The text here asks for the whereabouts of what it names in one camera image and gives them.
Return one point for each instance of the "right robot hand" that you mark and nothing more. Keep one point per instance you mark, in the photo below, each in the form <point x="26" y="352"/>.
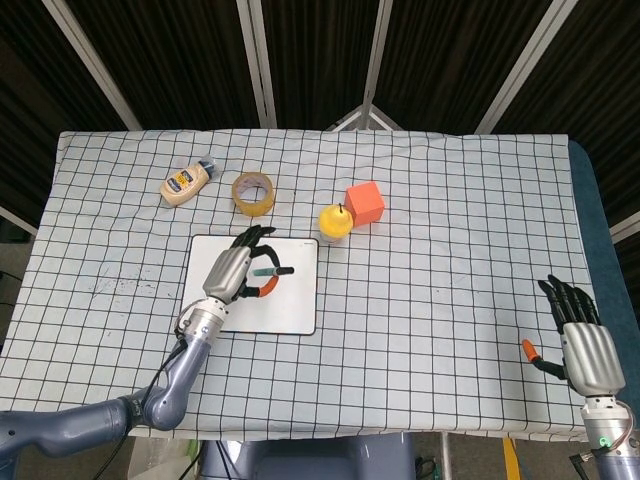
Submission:
<point x="587" y="357"/>

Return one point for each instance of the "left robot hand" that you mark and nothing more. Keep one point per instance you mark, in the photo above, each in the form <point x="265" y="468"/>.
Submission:
<point x="235" y="270"/>

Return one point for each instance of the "teal whiteboard marker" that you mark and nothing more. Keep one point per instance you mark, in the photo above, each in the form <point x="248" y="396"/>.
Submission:
<point x="274" y="271"/>

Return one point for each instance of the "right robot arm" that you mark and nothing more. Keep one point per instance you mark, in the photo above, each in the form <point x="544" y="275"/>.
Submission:
<point x="610" y="435"/>

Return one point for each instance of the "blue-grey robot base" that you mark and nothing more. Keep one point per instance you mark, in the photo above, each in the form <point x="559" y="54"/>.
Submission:
<point x="307" y="457"/>

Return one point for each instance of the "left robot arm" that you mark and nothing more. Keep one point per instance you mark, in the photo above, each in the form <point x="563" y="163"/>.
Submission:
<point x="125" y="390"/>

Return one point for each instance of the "white drawing board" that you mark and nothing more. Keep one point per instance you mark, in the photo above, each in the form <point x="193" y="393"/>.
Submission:
<point x="290" y="295"/>

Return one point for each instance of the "brown packing tape roll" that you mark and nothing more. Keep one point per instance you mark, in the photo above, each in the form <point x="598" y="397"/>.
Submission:
<point x="253" y="194"/>

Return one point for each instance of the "mayonnaise squeeze bottle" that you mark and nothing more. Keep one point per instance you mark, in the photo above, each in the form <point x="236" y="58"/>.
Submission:
<point x="184" y="184"/>

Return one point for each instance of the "yellow pear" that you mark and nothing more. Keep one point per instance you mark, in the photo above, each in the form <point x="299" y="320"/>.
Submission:
<point x="335" y="223"/>

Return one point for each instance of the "blue table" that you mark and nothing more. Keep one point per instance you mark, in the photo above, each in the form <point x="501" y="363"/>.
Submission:
<point x="605" y="240"/>

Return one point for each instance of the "orange cube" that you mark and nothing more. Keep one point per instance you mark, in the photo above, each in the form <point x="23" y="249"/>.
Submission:
<point x="365" y="204"/>

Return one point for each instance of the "white checkered tablecloth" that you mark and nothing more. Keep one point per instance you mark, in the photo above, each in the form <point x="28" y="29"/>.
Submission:
<point x="400" y="325"/>

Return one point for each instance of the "black folding screen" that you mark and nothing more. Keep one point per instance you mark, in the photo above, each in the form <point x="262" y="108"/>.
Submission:
<point x="320" y="60"/>

